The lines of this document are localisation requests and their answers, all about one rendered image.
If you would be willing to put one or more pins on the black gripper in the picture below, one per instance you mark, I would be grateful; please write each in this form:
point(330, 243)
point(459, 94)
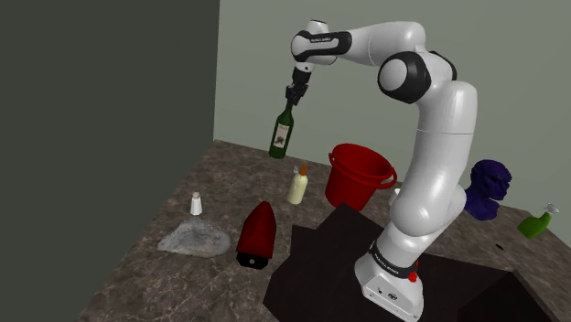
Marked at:
point(297, 88)

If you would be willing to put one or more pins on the green wine bottle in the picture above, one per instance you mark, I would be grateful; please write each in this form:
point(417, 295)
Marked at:
point(281, 132)

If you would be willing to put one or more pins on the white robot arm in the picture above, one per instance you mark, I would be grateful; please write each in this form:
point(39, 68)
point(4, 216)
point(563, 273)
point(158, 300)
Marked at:
point(439, 147)

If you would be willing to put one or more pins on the cream bottle with orange cap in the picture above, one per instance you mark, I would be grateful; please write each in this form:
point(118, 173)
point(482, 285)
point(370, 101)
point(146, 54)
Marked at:
point(297, 187)

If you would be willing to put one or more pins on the red bucket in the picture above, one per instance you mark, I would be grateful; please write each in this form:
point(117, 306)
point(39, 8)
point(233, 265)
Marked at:
point(354, 176)

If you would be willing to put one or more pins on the red pointed object black base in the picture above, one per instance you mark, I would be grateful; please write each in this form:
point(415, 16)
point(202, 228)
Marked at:
point(257, 234)

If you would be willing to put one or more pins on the white salt shaker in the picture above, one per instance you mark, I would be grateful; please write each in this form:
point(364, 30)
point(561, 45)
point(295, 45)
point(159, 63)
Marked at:
point(196, 205)

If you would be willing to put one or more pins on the grey crumpled cloth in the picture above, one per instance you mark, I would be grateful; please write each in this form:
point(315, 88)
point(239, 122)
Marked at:
point(195, 239)

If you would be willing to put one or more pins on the dark robot stand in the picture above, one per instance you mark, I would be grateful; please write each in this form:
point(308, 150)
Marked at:
point(321, 272)

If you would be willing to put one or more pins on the dark blue bust figure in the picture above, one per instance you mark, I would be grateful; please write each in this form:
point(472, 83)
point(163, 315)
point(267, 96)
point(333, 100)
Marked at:
point(487, 189)

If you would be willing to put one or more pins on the green spray bottle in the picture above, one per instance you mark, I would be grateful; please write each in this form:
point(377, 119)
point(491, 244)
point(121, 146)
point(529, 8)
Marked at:
point(534, 224)

